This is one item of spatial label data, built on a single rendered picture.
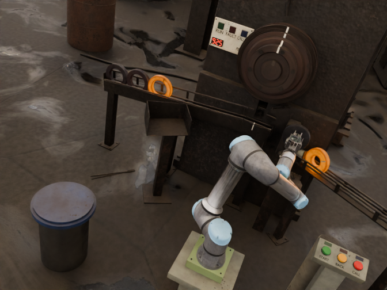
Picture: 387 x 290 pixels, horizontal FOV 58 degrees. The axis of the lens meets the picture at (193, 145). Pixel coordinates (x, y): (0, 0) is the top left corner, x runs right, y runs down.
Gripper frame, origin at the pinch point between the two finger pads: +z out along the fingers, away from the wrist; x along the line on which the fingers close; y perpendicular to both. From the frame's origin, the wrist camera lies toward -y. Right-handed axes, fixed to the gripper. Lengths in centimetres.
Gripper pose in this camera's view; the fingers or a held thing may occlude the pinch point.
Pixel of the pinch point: (297, 134)
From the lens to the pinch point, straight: 211.0
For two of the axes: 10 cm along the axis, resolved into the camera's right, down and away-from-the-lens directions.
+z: 4.5, -6.6, 6.0
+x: -8.9, -4.0, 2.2
